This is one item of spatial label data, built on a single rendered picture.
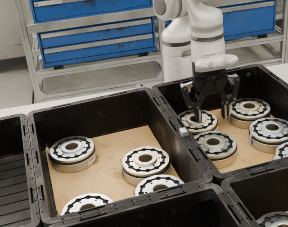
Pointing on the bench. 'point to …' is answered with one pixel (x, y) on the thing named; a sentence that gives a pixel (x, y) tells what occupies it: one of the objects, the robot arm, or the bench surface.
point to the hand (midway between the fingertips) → (211, 114)
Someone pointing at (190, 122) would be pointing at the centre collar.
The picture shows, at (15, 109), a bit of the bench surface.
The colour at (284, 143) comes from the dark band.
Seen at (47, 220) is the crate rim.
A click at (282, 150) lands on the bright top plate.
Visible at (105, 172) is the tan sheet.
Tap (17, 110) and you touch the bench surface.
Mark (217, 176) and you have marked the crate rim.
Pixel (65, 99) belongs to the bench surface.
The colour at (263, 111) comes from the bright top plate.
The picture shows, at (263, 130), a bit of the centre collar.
